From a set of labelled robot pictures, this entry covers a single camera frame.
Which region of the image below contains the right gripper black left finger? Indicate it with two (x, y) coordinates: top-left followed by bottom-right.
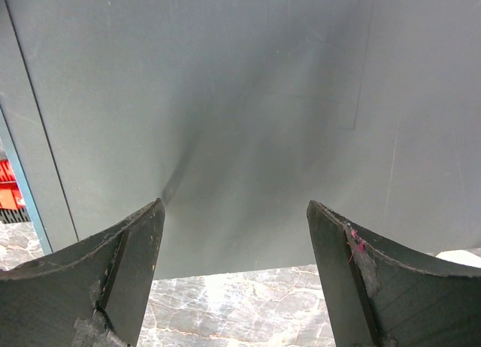
(1, 199), (165, 346)

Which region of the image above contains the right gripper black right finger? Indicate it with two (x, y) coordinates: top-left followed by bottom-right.
(307, 201), (480, 346)

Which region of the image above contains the dark grey network switch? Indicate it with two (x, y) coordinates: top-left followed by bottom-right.
(1, 0), (480, 279)

